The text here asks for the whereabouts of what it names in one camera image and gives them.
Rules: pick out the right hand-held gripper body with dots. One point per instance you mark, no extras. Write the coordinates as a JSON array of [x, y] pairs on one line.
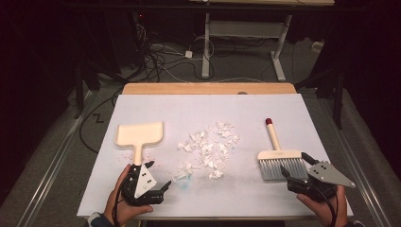
[[327, 175]]

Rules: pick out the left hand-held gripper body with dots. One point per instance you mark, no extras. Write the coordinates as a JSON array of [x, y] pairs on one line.
[[143, 184]]

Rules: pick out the cream hand brush grey bristles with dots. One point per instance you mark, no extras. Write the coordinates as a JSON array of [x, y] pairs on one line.
[[279, 154]]

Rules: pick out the cream plastic dustpan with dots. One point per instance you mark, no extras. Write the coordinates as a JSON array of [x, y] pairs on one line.
[[138, 134]]

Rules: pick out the pile of white paper scraps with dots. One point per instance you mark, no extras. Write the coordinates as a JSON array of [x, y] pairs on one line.
[[208, 151]]

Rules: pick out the person's left hand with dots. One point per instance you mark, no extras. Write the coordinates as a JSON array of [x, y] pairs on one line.
[[126, 212]]

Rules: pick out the person's right hand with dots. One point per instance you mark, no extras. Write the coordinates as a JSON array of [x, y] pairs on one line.
[[327, 214]]

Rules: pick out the white table cover sheet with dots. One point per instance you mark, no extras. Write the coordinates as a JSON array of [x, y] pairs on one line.
[[189, 110]]

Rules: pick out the black metal stand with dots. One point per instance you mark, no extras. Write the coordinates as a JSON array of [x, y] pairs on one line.
[[339, 94], [78, 94]]

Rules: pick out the wooden table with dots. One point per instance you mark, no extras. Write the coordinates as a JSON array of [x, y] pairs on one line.
[[205, 88]]

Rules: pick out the white power adapter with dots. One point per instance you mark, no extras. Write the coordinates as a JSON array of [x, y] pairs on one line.
[[188, 54]]

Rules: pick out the aluminium floor rail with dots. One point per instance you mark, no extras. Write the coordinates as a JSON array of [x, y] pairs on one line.
[[356, 164], [53, 164]]

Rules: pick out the white metal desk frame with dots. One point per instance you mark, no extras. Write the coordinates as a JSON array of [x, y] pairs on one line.
[[246, 28]]

